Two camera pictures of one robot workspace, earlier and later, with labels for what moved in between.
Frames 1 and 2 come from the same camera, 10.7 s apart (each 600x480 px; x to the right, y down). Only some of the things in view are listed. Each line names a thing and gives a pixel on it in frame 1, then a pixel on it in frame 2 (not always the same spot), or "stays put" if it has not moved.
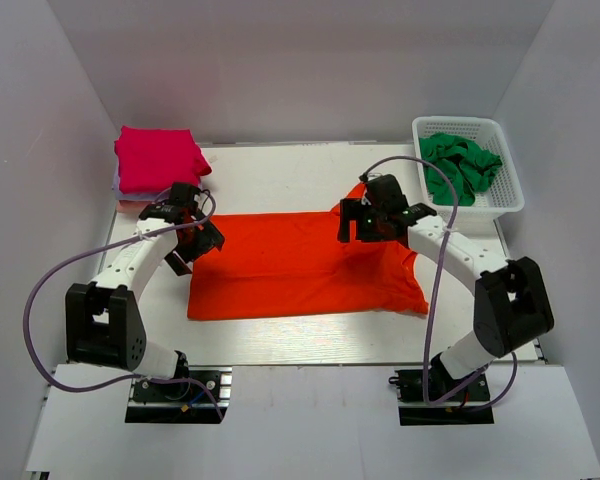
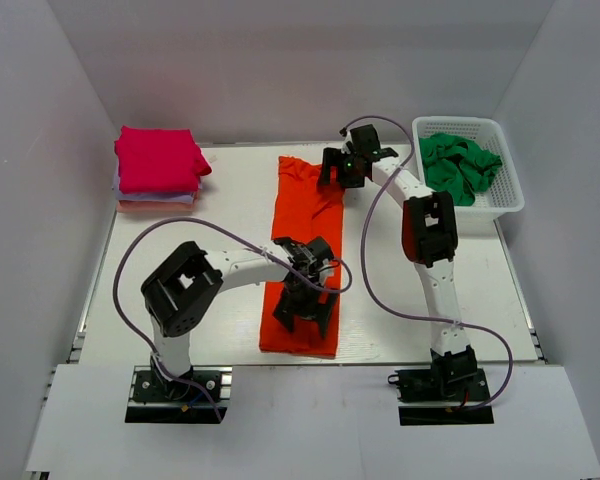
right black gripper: (353, 210) → (333, 156)
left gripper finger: (177, 264) → (285, 313)
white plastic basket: (503, 193) stays put
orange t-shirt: (285, 265) → (304, 211)
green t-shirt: (470, 166) stays put
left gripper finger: (210, 237) → (324, 311)
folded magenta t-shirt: (152, 160) stays put
